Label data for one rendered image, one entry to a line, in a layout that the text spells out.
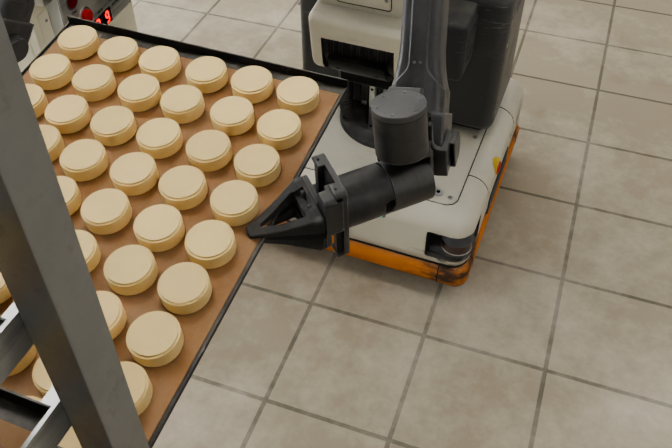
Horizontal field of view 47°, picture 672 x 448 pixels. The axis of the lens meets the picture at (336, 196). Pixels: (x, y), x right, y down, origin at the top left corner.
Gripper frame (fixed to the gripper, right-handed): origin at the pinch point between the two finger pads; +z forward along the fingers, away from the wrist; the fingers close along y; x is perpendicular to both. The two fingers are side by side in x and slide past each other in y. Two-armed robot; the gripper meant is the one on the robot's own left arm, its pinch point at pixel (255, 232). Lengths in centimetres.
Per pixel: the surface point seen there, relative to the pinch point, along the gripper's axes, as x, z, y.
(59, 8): 87, 12, 24
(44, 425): -23.2, 19.8, -18.2
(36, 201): -22.2, 14.6, -35.5
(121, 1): 101, -1, 35
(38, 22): 86, 16, 25
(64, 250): -22.1, 14.5, -31.5
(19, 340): -22.1, 18.7, -25.6
